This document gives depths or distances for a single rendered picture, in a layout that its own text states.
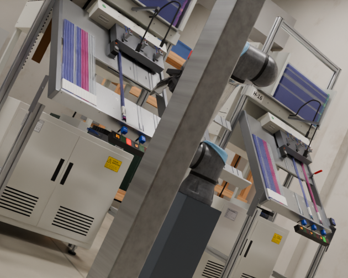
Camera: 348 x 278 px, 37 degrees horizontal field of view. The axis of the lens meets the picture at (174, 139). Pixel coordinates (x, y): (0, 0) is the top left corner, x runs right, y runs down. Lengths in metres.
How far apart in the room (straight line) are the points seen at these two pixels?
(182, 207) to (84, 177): 0.88
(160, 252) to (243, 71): 0.74
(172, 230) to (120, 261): 1.56
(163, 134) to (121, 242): 0.10
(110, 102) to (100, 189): 0.55
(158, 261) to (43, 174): 0.89
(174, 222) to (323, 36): 5.80
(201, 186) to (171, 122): 1.62
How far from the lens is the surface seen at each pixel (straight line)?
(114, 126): 2.42
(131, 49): 2.81
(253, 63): 1.91
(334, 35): 7.38
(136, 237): 0.43
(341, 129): 6.28
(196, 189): 2.04
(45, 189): 2.67
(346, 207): 5.96
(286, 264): 6.08
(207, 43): 0.45
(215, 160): 2.06
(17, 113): 2.55
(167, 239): 2.00
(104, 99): 2.45
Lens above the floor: 0.56
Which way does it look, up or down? 5 degrees up
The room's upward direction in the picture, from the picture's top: 25 degrees clockwise
